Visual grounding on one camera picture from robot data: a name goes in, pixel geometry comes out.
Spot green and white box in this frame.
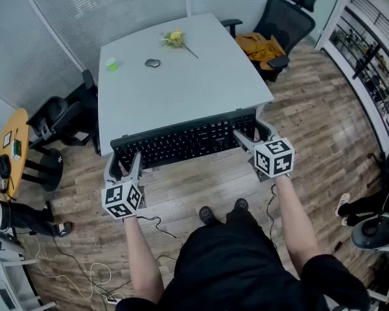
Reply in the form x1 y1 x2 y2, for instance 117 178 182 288
12 139 23 161

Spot person's left forearm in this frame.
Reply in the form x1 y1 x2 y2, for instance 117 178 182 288
123 214 165 304

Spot white floor cable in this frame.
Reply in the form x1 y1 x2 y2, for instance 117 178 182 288
35 235 126 301

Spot black padded office chair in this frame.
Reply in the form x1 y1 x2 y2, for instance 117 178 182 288
26 69 101 157

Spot person's left black shoe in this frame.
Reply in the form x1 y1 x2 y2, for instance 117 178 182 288
199 205 222 227

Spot orange jacket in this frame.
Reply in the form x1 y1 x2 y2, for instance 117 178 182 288
235 32 288 71

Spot white desk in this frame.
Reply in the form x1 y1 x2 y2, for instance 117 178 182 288
0 231 56 311

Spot yellow flower bouquet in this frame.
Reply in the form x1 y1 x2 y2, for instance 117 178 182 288
159 29 200 60

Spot black mesh office chair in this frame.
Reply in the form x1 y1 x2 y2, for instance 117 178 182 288
220 0 317 83

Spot grey table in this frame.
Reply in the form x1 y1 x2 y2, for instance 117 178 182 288
97 12 275 157

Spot black floor cable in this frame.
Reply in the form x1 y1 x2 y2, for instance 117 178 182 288
50 235 182 304

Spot metal shelf rack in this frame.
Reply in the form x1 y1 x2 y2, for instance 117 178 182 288
320 0 389 148

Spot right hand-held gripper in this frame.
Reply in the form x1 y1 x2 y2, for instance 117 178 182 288
232 119 295 183

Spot black round seat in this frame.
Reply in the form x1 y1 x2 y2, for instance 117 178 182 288
349 212 389 251

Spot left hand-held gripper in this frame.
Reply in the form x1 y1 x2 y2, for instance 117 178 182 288
100 152 147 220

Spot round wooden side table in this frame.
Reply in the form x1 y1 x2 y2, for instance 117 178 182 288
0 108 64 202

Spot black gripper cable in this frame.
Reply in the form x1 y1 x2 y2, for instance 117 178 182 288
266 183 279 251
137 214 184 248

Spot person's right forearm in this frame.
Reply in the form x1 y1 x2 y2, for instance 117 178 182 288
274 173 322 280

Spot person's black clothed body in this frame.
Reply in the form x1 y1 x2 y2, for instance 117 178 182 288
115 207 372 311

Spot black keyboard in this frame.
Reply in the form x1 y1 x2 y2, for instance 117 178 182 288
110 108 259 171

